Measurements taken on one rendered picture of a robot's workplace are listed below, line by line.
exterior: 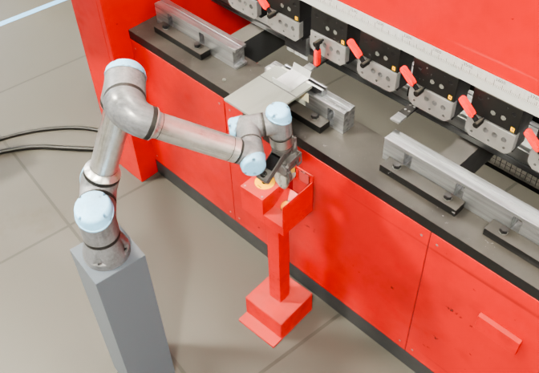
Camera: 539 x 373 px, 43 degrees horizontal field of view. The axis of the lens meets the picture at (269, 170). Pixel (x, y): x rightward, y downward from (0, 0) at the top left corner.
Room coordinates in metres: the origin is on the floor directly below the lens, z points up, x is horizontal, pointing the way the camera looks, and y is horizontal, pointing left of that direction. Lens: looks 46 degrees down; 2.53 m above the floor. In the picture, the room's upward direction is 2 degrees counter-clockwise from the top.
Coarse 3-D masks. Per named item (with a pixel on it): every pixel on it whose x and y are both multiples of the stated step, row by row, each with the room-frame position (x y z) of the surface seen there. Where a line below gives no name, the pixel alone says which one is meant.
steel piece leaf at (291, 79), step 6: (288, 72) 1.99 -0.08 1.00; (294, 72) 1.99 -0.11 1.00; (282, 78) 1.96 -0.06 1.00; (288, 78) 1.96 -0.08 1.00; (294, 78) 1.96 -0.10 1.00; (300, 78) 1.96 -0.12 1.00; (306, 78) 1.96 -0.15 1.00; (282, 84) 1.91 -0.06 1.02; (288, 84) 1.92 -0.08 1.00; (294, 84) 1.92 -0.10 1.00; (300, 84) 1.92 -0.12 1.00; (288, 90) 1.89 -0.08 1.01
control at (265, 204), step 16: (256, 192) 1.61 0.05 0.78; (272, 192) 1.61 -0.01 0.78; (288, 192) 1.64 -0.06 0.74; (304, 192) 1.59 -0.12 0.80; (256, 208) 1.60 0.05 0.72; (272, 208) 1.60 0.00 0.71; (288, 208) 1.53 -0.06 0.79; (304, 208) 1.59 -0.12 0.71; (272, 224) 1.54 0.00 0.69; (288, 224) 1.53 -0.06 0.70
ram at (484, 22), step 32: (352, 0) 1.77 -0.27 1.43; (384, 0) 1.69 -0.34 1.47; (416, 0) 1.62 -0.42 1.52; (448, 0) 1.55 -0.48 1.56; (480, 0) 1.48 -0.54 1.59; (512, 0) 1.43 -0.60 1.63; (416, 32) 1.61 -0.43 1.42; (448, 32) 1.54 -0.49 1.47; (480, 32) 1.47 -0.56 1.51; (512, 32) 1.41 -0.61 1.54; (448, 64) 1.52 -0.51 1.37; (480, 64) 1.46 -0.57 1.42; (512, 64) 1.40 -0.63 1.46; (512, 96) 1.38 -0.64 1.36
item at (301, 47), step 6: (288, 42) 2.01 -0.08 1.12; (294, 42) 1.99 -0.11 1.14; (300, 42) 1.97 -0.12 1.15; (306, 42) 1.95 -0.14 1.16; (288, 48) 2.02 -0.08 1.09; (294, 48) 1.99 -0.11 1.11; (300, 48) 1.97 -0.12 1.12; (306, 48) 1.95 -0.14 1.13; (300, 54) 1.98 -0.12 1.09; (306, 54) 1.95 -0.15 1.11
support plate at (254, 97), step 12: (276, 72) 2.00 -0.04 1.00; (252, 84) 1.93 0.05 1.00; (264, 84) 1.93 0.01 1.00; (276, 84) 1.93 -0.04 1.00; (228, 96) 1.87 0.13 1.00; (240, 96) 1.87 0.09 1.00; (252, 96) 1.87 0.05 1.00; (264, 96) 1.86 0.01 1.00; (276, 96) 1.86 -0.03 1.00; (288, 96) 1.86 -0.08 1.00; (240, 108) 1.80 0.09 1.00; (252, 108) 1.80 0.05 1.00; (264, 108) 1.80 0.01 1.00
